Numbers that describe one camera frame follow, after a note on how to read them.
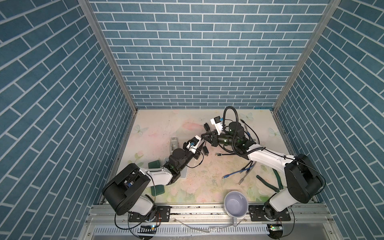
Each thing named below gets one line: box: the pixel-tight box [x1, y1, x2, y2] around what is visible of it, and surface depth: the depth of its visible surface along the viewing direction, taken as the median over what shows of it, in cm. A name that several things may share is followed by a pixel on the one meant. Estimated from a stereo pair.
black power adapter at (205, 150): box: [202, 146, 209, 157], surface depth 96 cm
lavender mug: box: [223, 190, 249, 227], surface depth 76 cm
